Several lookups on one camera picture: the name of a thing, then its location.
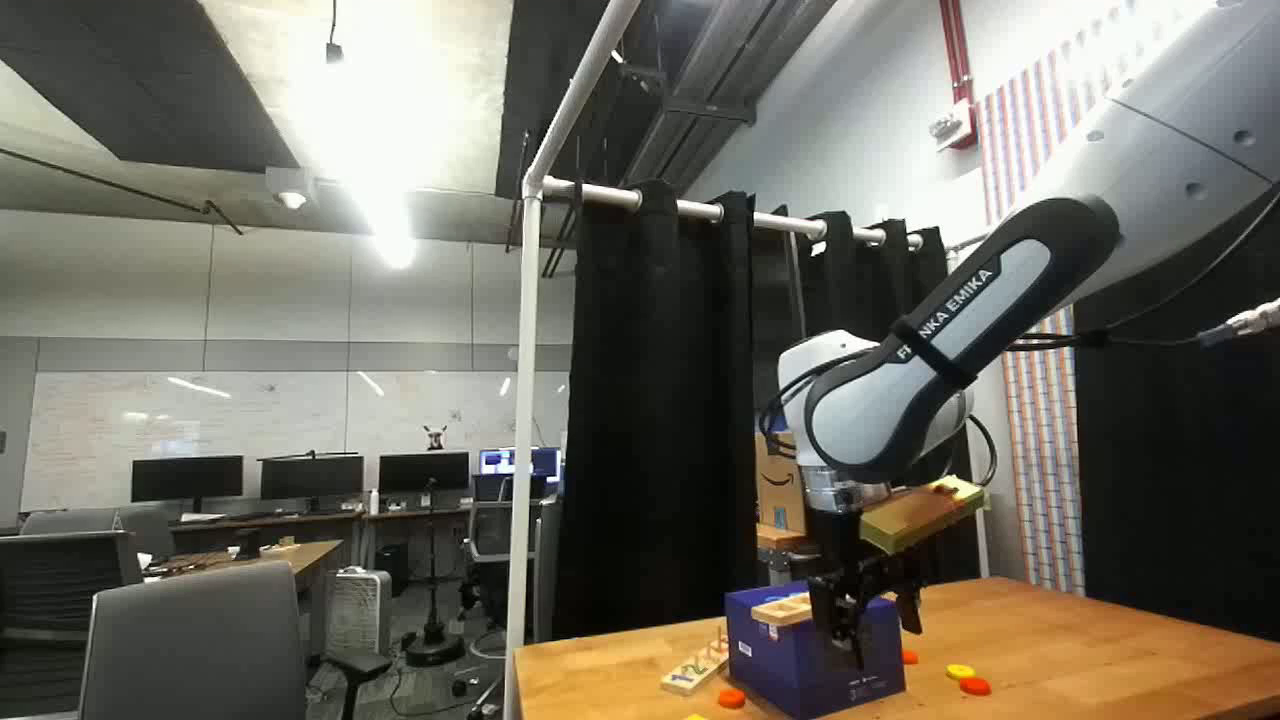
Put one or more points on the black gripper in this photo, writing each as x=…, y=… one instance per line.
x=858, y=568

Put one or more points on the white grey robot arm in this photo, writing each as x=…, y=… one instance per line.
x=1177, y=155

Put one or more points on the wooden board on box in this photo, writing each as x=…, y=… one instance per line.
x=787, y=610

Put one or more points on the blue cardboard box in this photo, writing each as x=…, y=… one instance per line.
x=797, y=670

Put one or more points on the cardboard amazon box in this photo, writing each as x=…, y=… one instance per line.
x=778, y=485

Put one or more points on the small wooden puzzle board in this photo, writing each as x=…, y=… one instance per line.
x=693, y=670

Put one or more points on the yellow disc on table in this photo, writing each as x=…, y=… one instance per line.
x=960, y=670

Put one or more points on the red disc right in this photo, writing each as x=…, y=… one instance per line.
x=972, y=685

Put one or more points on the orange disc front left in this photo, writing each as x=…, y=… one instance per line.
x=731, y=696

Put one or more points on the black curtain right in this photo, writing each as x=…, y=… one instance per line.
x=1182, y=444

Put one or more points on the black curtain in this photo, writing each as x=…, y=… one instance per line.
x=1182, y=444
x=658, y=514

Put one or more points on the black curtain left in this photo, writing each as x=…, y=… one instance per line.
x=658, y=514

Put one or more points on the black monitor right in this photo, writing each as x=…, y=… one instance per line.
x=425, y=474

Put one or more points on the black monitor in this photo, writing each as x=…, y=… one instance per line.
x=425, y=474
x=185, y=478
x=312, y=478

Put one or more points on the red fire alarm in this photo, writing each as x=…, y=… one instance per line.
x=956, y=126

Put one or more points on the wooden office desk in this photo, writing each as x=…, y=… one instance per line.
x=296, y=559

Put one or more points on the black monitor middle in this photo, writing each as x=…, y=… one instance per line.
x=312, y=478

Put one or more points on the grey office chair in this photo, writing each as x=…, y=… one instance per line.
x=208, y=645

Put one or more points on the black monitor left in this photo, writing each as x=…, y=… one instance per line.
x=185, y=478

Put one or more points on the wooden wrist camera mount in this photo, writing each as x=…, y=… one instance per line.
x=911, y=519

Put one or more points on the white pipe frame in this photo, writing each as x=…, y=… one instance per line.
x=535, y=186

